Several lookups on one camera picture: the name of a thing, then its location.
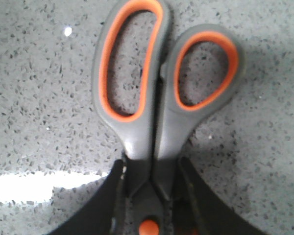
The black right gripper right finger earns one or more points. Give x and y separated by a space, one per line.
197 210

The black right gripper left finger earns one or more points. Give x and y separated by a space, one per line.
104 213

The grey orange scissors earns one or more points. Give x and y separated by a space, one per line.
153 136

